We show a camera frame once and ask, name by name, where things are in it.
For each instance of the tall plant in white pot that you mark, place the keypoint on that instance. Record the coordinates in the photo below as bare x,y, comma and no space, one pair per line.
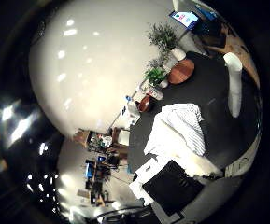
163,37

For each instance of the white paper sheet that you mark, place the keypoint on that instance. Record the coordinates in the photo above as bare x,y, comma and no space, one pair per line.
131,116

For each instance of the light wooden desk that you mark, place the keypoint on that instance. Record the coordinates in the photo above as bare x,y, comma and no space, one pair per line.
234,45

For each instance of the blue lit monitor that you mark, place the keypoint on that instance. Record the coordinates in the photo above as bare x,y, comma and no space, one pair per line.
208,13

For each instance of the brown bowl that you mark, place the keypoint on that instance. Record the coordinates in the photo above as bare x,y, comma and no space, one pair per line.
144,103

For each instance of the white Clorox spray bottle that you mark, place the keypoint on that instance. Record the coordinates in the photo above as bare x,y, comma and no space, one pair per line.
234,84

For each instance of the small bright green plant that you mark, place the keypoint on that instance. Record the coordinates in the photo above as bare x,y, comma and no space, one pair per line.
155,75

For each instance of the lit computer monitor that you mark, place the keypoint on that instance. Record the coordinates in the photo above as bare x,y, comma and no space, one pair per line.
185,18

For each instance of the small blue object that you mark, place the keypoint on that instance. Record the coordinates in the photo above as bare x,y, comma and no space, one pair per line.
128,98

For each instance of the white grey striped cloth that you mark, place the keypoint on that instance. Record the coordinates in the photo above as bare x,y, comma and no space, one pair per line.
179,133

